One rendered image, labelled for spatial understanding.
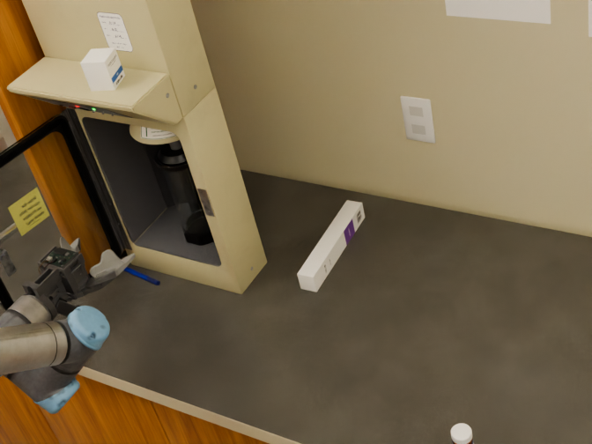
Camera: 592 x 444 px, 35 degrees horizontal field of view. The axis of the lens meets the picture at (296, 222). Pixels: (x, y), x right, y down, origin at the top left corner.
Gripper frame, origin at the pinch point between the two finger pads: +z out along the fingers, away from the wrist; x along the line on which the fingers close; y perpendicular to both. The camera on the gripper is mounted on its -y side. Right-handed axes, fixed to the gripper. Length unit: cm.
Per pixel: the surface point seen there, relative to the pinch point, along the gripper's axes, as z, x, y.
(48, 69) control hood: 13.3, 13.4, 31.8
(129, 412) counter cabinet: -8.9, 4.4, -42.7
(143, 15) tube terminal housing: 17.5, -12.1, 43.4
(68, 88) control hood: 8.5, 3.6, 31.7
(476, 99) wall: 61, -53, 4
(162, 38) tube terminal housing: 18.7, -13.8, 38.3
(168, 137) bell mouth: 20.9, -4.7, 13.5
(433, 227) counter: 51, -45, -25
